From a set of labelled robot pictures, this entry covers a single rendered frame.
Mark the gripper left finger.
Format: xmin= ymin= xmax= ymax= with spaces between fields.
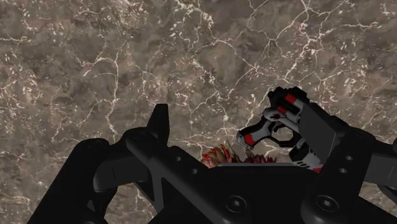
xmin=27 ymin=103 xmax=237 ymax=224

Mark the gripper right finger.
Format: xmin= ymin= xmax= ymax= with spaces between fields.
xmin=298 ymin=101 xmax=397 ymax=224

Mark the red spiky plant figure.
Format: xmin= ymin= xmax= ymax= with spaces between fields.
xmin=200 ymin=140 xmax=277 ymax=169

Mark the white red black toy gun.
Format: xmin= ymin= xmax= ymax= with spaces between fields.
xmin=236 ymin=86 xmax=324 ymax=174

